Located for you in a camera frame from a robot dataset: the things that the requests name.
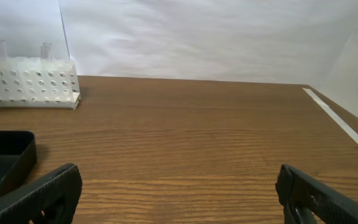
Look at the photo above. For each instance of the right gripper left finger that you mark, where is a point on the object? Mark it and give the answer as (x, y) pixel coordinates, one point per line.
(36, 199)

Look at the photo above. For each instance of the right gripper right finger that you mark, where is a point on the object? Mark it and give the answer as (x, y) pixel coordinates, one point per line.
(322, 199)

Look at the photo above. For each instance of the clear test tube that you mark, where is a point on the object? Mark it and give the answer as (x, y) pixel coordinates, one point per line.
(0, 48)
(46, 51)

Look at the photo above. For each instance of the black tray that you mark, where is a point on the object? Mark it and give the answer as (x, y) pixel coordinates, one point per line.
(2, 155)

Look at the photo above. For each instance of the white test tube rack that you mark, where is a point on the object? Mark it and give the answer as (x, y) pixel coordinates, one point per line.
(26, 84)

